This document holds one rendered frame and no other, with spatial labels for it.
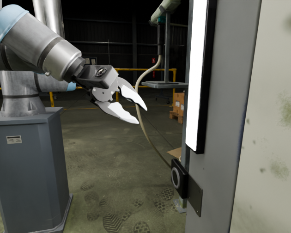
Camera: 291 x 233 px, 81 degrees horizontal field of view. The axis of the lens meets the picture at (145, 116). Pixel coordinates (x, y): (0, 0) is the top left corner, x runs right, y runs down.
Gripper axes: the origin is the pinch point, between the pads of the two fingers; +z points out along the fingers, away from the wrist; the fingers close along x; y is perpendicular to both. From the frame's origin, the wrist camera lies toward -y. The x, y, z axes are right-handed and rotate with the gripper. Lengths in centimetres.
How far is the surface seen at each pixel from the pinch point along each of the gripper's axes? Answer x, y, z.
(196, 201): 11.8, -3.6, 25.1
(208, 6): -20.7, -18.1, -4.1
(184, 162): -5, 45, 51
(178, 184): 10.2, 3.7, 23.0
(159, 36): -46, 29, -5
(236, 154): 1.7, -19.9, 14.2
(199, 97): -7.5, -12.2, 6.7
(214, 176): 5.5, -12.5, 18.8
